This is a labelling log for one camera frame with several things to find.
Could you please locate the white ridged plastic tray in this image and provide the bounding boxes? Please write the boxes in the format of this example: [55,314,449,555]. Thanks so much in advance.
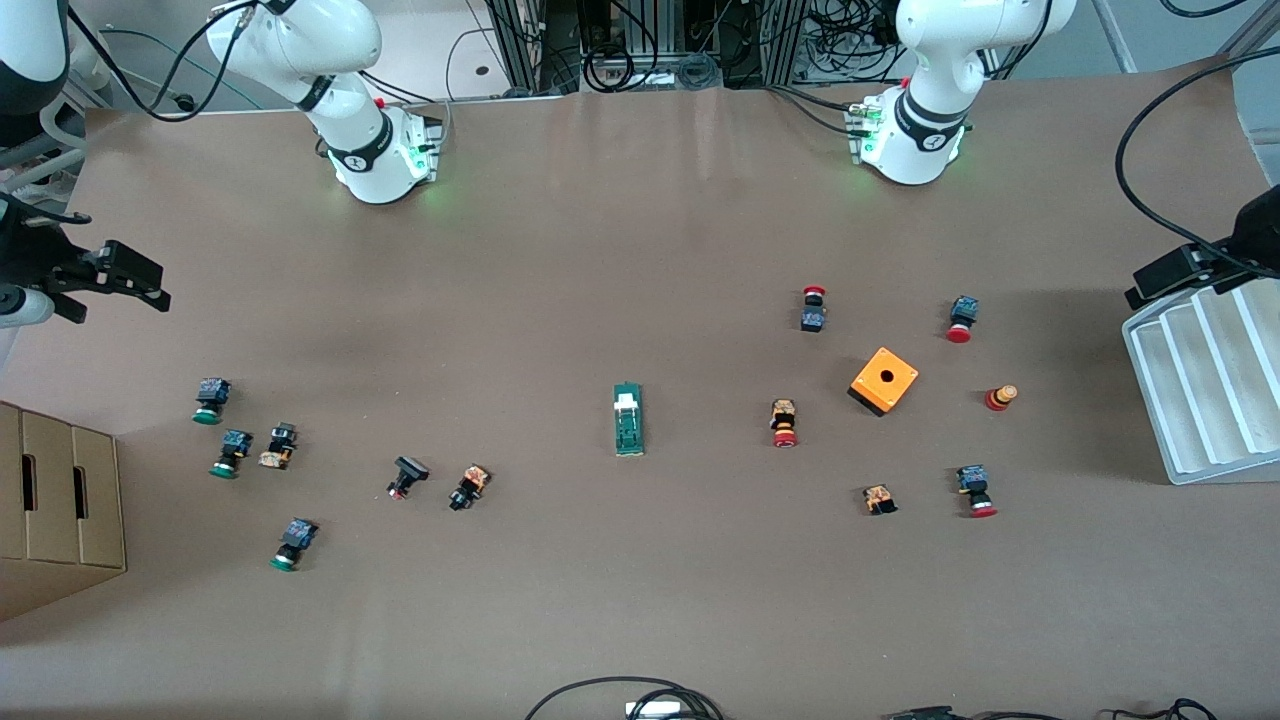
[1122,280,1280,487]

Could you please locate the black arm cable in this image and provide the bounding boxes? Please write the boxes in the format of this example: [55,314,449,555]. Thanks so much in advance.
[65,0,266,123]
[1115,45,1280,281]

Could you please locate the black cable with connector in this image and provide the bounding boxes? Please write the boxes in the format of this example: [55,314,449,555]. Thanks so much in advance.
[883,705,1066,720]

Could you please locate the brown cardboard box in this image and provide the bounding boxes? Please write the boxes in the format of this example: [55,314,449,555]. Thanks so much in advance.
[0,400,128,623]

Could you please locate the white metal chair frame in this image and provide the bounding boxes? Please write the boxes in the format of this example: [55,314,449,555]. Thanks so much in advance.
[0,100,111,201]

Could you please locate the orange button enclosure box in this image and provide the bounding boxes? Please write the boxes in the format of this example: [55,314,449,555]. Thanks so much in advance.
[847,346,920,418]

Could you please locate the green push button blue block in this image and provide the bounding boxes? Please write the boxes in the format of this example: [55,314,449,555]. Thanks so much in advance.
[192,377,233,426]
[269,517,320,573]
[209,429,254,480]

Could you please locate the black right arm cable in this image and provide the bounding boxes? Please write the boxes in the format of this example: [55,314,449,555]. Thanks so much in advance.
[65,0,266,123]

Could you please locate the black square push button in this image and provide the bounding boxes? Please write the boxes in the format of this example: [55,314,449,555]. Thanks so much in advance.
[386,455,431,501]

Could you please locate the thin black tangled cable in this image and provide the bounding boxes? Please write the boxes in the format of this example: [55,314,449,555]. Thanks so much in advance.
[1095,697,1221,720]

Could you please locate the aluminium rack with cables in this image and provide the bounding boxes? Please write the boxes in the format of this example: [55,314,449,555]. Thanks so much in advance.
[485,0,811,93]

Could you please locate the black looped cable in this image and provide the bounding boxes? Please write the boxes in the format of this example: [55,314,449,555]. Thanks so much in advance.
[523,677,726,720]

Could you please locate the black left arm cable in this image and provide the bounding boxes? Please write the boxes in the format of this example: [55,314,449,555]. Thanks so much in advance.
[1115,45,1280,281]

